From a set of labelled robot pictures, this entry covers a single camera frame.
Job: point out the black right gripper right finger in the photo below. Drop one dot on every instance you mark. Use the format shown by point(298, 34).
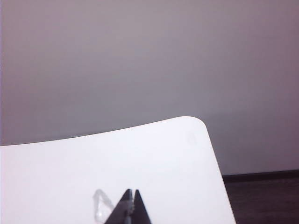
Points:
point(140, 210)

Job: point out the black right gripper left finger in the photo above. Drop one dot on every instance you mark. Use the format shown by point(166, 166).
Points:
point(121, 210)

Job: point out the clear plastic scrap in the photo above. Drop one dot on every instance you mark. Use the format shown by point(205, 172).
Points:
point(101, 205)

